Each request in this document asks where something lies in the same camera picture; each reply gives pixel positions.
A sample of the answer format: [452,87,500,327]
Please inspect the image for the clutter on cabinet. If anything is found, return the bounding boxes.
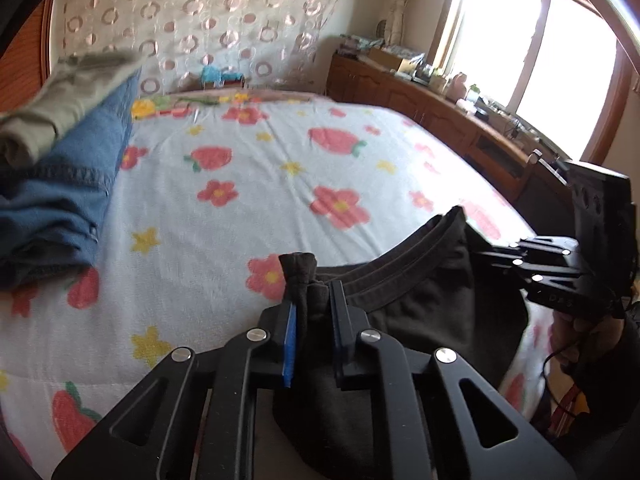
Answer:
[336,33,568,162]

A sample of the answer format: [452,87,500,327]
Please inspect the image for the folded khaki pants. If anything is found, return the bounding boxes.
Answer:
[0,50,148,168]

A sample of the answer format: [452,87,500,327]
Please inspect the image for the person's right forearm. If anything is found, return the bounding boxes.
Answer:
[575,300,640,446]

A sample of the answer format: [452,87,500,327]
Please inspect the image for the pink figure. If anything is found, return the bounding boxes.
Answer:
[446,72,471,102]

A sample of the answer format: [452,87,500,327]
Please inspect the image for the circle patterned curtain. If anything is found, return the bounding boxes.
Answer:
[50,0,347,100]

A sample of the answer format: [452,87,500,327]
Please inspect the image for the black cable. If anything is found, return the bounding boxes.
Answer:
[541,339,592,417]

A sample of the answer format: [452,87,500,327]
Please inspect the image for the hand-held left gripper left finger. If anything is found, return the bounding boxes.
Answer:
[52,300,301,480]

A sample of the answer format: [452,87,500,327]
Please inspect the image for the window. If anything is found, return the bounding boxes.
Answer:
[437,0,632,162]

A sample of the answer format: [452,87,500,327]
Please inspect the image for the folded blue jeans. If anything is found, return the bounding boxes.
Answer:
[0,67,143,292]

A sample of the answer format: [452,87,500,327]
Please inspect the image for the black pants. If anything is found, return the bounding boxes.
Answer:
[272,205,532,478]

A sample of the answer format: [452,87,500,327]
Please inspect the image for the person's right hand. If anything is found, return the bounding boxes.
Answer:
[550,305,628,377]

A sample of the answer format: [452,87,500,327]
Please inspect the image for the small blue toy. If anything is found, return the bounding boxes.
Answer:
[200,65,247,90]

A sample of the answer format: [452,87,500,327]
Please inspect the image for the white floral bedsheet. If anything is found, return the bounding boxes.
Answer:
[0,92,551,480]

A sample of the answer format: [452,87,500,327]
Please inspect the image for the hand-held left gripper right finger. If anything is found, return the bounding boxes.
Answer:
[327,280,576,480]

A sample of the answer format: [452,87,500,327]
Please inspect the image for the wooden cabinet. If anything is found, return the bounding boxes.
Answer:
[326,52,576,222]

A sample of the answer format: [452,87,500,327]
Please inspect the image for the pink floral blanket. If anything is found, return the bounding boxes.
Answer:
[131,87,328,121]

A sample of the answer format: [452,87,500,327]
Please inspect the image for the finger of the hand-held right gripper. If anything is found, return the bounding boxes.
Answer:
[472,250,586,292]
[505,236,581,262]

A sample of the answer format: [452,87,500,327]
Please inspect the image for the wooden slatted wardrobe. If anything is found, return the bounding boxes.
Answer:
[0,0,57,113]

